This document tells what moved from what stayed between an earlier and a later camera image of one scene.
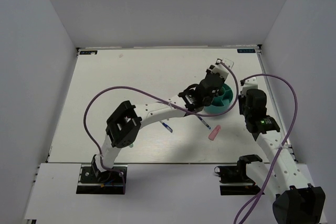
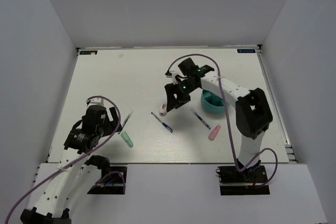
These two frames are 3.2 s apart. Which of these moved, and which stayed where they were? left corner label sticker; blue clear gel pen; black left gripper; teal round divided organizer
Moved: black left gripper
Stayed: left corner label sticker; teal round divided organizer; blue clear gel pen
